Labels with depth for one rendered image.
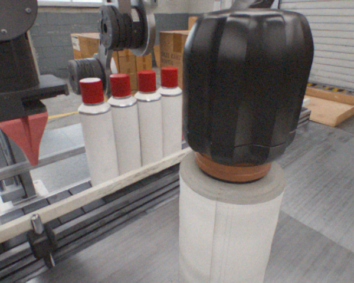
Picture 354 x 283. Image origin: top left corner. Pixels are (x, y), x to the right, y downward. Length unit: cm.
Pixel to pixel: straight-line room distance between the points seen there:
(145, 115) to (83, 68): 93
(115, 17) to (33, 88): 64
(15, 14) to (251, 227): 22
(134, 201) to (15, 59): 31
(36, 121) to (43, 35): 550
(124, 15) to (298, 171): 71
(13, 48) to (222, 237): 25
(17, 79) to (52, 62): 556
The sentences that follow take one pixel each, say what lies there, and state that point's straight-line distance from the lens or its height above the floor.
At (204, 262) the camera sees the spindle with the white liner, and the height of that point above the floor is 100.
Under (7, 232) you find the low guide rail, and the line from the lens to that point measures 43.
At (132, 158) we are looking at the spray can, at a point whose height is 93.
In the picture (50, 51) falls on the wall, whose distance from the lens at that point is 583.
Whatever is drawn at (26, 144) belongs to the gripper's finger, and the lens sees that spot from 33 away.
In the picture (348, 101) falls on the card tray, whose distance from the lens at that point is 129.
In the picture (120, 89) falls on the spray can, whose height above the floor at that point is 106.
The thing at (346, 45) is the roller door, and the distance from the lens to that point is 474.
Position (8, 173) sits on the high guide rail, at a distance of 47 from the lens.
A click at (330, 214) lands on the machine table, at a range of 59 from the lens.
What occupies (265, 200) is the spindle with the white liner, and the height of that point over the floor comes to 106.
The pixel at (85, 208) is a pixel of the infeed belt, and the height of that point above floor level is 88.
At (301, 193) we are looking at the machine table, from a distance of 62.
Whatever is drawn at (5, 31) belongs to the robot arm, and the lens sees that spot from 23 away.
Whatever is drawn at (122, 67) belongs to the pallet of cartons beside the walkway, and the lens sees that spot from 383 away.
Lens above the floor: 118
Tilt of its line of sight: 26 degrees down
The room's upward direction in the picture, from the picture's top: straight up
